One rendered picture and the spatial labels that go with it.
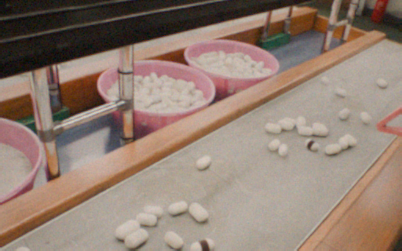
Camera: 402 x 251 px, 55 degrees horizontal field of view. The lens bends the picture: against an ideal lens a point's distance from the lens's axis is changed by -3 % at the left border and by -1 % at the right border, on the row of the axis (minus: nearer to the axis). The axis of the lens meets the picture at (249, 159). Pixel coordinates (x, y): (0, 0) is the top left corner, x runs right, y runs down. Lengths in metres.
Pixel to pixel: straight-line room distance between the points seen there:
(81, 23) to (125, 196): 0.36
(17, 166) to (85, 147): 0.17
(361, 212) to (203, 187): 0.27
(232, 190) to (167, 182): 0.11
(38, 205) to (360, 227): 0.49
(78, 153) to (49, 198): 0.25
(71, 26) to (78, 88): 0.62
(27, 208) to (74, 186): 0.08
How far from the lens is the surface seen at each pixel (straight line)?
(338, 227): 0.65
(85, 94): 1.01
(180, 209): 0.63
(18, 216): 0.63
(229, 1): 0.51
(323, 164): 0.82
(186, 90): 0.98
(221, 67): 1.16
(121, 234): 0.59
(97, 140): 0.91
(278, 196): 0.70
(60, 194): 0.65
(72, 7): 0.38
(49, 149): 0.66
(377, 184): 0.77
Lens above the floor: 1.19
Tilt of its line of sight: 36 degrees down
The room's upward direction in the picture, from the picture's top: 11 degrees clockwise
